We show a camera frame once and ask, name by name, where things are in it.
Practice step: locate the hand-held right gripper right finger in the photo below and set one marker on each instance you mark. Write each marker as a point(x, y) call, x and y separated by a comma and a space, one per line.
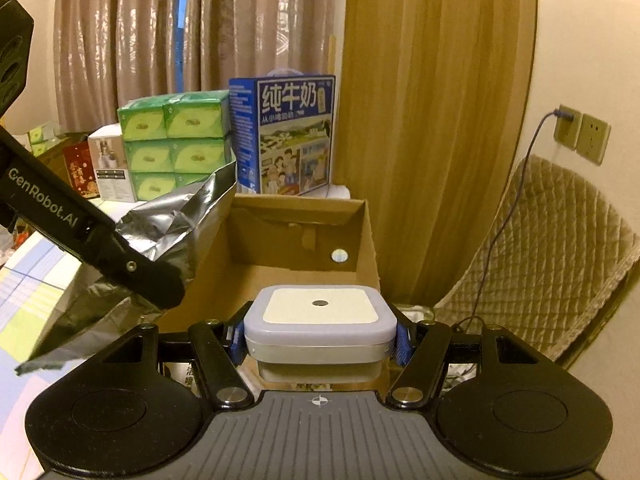
point(401, 346)

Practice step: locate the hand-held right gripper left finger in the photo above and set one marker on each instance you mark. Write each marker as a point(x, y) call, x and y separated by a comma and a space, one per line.
point(237, 341)

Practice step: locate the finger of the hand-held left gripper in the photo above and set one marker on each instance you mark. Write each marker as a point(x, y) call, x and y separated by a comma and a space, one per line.
point(137, 272)

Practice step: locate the silver foil bag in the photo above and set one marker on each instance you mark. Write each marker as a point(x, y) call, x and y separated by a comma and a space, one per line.
point(165, 225)

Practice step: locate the white square night light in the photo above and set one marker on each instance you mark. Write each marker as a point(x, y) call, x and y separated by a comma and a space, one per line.
point(320, 317)

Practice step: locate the brown cardboard box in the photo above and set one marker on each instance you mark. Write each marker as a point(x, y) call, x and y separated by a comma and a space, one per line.
point(295, 240)

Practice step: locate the red gift box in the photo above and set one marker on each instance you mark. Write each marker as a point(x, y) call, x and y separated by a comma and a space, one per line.
point(80, 172)

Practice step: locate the open cardboard box with packs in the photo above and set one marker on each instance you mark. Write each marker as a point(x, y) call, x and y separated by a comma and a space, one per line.
point(42, 142)

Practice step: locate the white product box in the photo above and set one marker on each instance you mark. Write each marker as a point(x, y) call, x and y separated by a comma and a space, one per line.
point(112, 165)

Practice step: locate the stack of green tissue packs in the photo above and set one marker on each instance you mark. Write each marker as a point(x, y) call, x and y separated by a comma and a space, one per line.
point(172, 145)

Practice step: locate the chair with quilted cover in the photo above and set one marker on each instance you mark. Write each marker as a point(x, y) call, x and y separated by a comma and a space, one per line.
point(545, 260)

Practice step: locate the blue milk carton box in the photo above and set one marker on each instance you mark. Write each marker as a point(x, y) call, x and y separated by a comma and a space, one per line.
point(290, 135)

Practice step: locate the beige patterned curtain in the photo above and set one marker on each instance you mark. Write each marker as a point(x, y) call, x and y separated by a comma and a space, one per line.
point(175, 35)

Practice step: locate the golden curtain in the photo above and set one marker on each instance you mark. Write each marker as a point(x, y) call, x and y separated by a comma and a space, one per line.
point(430, 110)

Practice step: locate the wall socket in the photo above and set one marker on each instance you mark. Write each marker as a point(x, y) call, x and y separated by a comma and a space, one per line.
point(582, 132)

